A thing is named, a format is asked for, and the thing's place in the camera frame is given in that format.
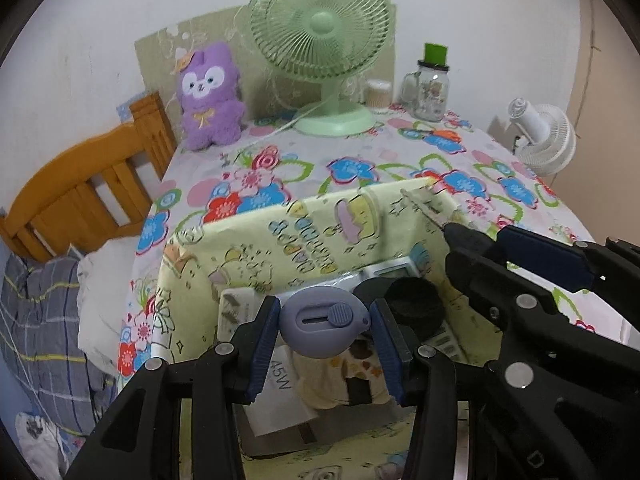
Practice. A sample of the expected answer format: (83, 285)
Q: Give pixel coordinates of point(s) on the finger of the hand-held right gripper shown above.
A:
(475, 270)
(545, 255)

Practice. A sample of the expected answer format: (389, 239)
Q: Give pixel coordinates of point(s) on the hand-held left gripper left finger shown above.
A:
(262, 345)

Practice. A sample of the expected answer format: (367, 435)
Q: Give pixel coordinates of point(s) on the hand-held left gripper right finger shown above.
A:
(387, 355)

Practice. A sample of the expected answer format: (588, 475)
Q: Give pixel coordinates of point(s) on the black round holder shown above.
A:
(410, 305)

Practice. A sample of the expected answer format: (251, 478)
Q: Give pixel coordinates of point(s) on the white charger adapter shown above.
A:
(285, 410)

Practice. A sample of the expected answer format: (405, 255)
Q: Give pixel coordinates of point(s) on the white remote control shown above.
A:
(395, 270)

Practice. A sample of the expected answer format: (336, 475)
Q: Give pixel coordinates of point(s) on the yellow printed storage box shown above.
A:
(300, 240)

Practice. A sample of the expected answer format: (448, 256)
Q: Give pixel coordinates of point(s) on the white clip fan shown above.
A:
(550, 145)

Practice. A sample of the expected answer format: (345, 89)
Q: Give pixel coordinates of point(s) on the beige door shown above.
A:
(610, 110)

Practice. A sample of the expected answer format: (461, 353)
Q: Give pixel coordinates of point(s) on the white pillow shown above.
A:
(105, 300)

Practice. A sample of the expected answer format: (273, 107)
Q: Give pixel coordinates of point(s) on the glass jar with green lid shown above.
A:
(427, 95)

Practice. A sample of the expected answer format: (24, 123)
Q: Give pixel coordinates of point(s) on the cotton swab jar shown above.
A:
(378, 94)

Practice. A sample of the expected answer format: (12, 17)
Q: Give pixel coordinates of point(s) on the grey plaid bedding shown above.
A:
(40, 320)

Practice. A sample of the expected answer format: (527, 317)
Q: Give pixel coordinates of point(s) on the purple plush toy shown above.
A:
(210, 120)

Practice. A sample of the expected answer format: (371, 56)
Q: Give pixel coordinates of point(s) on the white patterned cloth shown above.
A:
(37, 440)

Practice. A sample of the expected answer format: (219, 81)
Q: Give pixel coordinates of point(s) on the wooden bed headboard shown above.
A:
(60, 195)

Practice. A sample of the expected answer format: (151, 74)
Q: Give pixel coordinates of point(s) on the green desk fan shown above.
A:
(320, 25)

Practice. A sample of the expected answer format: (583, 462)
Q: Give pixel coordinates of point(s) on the beige patterned board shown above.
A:
(155, 60)

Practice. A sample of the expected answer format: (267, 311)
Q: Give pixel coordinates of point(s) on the blue wall sticker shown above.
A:
(125, 107)

